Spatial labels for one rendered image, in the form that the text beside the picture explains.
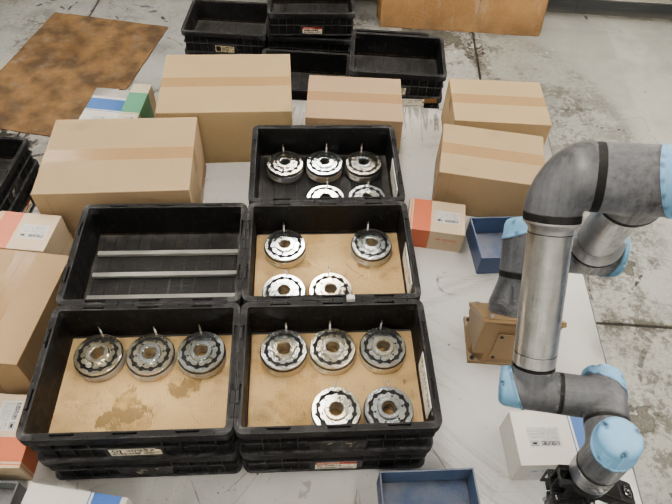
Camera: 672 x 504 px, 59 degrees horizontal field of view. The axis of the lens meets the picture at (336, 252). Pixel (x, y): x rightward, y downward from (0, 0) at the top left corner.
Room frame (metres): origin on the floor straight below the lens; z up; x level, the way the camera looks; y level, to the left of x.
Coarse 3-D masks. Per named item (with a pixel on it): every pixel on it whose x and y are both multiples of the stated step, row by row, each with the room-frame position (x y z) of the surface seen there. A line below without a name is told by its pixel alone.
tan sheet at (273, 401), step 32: (256, 352) 0.66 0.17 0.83; (256, 384) 0.58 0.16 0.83; (288, 384) 0.59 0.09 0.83; (320, 384) 0.59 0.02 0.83; (352, 384) 0.60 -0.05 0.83; (384, 384) 0.60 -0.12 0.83; (416, 384) 0.60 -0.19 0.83; (256, 416) 0.51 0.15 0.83; (288, 416) 0.52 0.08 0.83; (416, 416) 0.53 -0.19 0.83
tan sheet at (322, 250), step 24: (264, 240) 0.99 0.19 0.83; (312, 240) 1.00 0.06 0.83; (336, 240) 1.00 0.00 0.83; (264, 264) 0.91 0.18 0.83; (312, 264) 0.92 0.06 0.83; (336, 264) 0.92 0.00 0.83; (360, 264) 0.93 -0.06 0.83; (384, 264) 0.93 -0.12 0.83; (360, 288) 0.85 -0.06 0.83; (384, 288) 0.86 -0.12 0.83
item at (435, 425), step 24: (240, 336) 0.64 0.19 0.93; (240, 360) 0.59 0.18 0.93; (432, 360) 0.61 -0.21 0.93; (240, 384) 0.54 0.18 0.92; (432, 384) 0.56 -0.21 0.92; (240, 408) 0.48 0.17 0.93; (240, 432) 0.44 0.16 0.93; (264, 432) 0.44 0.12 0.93; (288, 432) 0.44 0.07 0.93; (312, 432) 0.44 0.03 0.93; (336, 432) 0.45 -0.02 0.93; (360, 432) 0.45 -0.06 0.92; (384, 432) 0.46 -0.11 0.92; (408, 432) 0.46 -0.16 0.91; (432, 432) 0.46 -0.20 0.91
